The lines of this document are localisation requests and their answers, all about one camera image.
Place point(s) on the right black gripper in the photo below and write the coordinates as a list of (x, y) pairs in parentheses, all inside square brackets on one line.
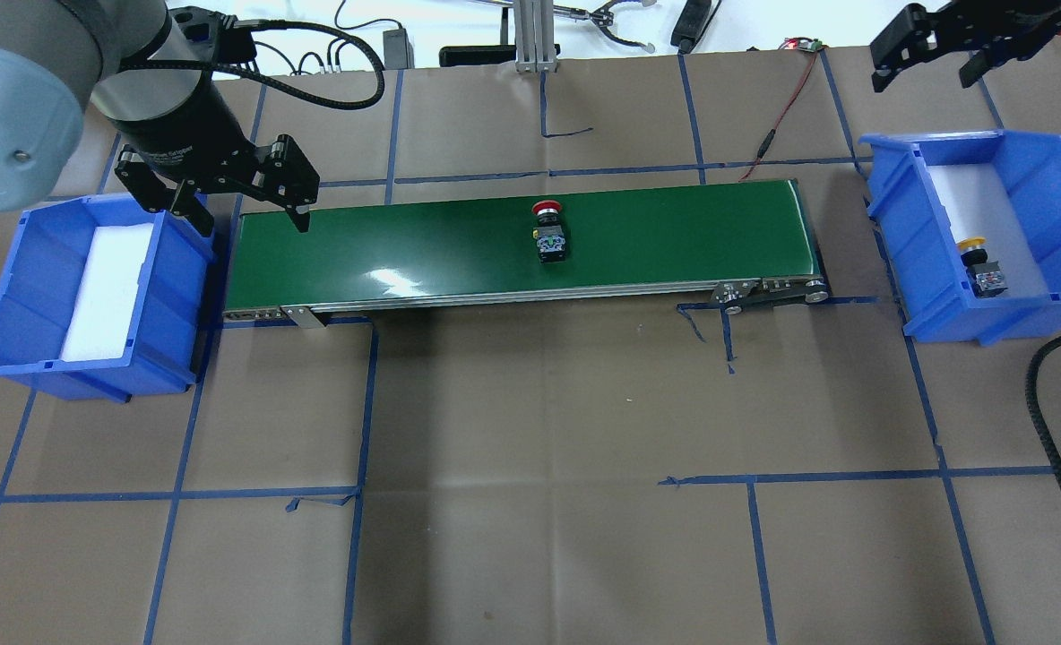
[(1007, 29)]

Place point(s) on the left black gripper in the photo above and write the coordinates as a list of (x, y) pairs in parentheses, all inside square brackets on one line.
[(183, 134)]

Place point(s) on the yellow push button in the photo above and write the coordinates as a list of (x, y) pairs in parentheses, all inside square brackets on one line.
[(985, 276)]

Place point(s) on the red push button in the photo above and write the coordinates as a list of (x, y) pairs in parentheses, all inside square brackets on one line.
[(549, 233)]

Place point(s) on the blue bin left side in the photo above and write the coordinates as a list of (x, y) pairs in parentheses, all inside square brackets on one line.
[(38, 290)]

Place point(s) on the blue bin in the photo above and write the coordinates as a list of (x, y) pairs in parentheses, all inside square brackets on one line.
[(38, 290), (929, 190)]

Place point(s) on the blue bin right side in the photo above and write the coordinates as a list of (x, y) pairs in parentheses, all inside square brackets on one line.
[(929, 190)]

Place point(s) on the black power adapter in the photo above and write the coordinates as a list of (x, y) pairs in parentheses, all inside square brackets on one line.
[(397, 49)]

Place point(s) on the black handheld device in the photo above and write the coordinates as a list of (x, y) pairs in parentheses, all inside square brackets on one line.
[(692, 22)]

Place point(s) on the green conveyor belt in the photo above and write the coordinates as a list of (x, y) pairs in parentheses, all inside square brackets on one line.
[(750, 244)]

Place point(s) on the green grabber reach tool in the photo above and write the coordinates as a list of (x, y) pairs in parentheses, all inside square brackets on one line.
[(602, 18)]

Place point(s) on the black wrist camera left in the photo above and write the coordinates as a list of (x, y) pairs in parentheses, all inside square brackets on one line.
[(214, 36)]

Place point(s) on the aluminium frame post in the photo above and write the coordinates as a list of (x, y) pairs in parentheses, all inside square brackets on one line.
[(534, 36)]

